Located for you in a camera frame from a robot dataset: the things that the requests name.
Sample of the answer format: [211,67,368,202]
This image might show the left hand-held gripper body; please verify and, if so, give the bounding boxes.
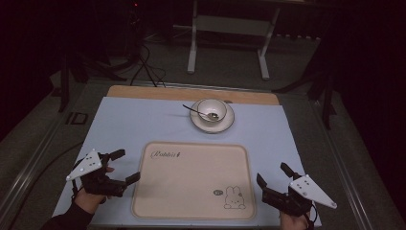
[65,149,127,197]

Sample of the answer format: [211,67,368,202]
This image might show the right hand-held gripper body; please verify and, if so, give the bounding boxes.
[261,174,338,219]

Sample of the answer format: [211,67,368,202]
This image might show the person's left hand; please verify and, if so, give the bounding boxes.
[74,166,116,215]

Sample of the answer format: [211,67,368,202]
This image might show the person's right hand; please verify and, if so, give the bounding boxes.
[280,210,315,230]

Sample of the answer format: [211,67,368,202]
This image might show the light blue table mat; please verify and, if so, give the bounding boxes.
[52,96,323,228]

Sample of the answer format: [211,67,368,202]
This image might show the dark floor box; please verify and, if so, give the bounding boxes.
[65,111,89,126]

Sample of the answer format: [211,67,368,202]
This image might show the beige rabbit print tray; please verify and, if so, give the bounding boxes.
[131,141,258,221]

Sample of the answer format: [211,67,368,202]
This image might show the white ceramic plate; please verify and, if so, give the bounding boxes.
[189,97,236,134]

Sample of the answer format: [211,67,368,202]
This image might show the black metal stand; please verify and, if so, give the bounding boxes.
[56,47,128,113]
[272,47,338,130]

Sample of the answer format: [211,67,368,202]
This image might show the white ceramic bowl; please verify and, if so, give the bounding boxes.
[196,98,228,124]

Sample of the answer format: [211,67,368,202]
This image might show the metal spoon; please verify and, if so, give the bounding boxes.
[182,103,220,122]

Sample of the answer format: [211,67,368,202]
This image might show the white metal stand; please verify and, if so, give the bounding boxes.
[186,0,282,81]

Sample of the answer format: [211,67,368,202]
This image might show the left hand-held gripper cable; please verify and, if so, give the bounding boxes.
[71,178,80,201]

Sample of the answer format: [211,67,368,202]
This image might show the hand-held gripper cable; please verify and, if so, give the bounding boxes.
[71,178,80,201]
[304,204,319,230]

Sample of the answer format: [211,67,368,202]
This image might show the right hand-held gripper cable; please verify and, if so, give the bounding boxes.
[304,204,319,230]

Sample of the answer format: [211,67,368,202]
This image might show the long black floor cable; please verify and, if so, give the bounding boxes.
[6,141,84,226]

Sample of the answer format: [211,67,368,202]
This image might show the black floor cables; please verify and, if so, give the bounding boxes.
[128,42,167,88]

